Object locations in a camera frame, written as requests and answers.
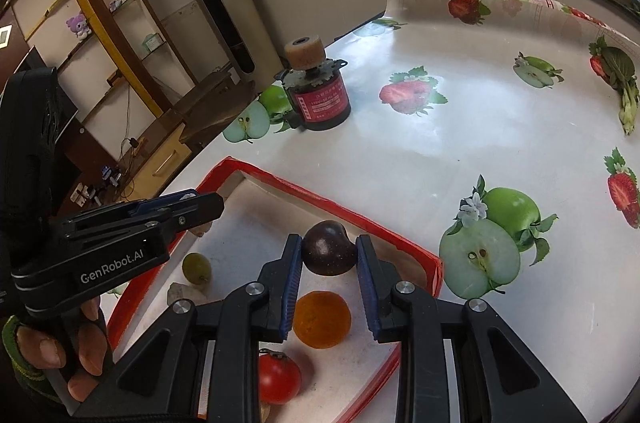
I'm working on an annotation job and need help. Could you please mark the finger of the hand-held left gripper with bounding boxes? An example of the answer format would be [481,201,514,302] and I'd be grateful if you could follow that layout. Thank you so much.
[60,193,225,244]
[127,189,201,216]

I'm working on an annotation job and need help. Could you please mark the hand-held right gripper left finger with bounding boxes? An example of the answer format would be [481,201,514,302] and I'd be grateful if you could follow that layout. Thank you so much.
[72,233,304,423]

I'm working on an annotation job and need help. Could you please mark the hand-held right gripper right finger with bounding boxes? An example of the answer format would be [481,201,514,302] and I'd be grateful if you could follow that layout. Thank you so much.
[355,234,588,423]

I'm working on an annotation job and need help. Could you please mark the orange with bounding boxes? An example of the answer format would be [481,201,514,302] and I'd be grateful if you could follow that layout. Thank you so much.
[292,291,352,348]

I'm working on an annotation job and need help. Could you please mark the dark purple plum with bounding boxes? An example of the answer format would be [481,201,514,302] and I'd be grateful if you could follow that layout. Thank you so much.
[301,220,358,277]

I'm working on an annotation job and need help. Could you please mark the green grape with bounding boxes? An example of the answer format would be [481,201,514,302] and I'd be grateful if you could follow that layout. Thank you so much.
[181,252,212,284]

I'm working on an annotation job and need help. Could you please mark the red rimmed white tray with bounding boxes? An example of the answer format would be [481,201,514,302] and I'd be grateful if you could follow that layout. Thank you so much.
[107,156,445,423]

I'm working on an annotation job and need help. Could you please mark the cork block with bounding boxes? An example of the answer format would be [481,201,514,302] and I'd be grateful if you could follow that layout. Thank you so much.
[167,283,201,304]

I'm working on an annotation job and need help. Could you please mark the red tomato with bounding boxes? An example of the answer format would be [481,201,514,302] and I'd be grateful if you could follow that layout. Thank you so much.
[258,349,303,405]

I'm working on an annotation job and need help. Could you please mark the person's left hand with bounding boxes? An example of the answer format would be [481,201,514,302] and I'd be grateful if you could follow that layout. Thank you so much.
[12,295,113,404]

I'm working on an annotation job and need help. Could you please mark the wooden shelf cabinet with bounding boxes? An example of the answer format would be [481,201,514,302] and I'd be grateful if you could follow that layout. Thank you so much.
[0,0,201,214]

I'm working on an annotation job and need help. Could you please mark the wooden stool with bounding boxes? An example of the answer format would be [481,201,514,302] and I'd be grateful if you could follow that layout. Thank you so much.
[172,75,258,144]

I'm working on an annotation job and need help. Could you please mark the fruit printed tablecloth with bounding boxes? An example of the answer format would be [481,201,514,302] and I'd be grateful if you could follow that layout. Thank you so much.
[165,0,640,423]

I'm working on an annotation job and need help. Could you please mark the red labelled motor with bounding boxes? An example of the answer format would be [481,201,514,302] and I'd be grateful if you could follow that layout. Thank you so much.
[276,37,352,132]

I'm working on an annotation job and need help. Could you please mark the purple plush toy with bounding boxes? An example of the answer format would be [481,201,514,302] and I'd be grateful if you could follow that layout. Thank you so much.
[66,14,93,38]

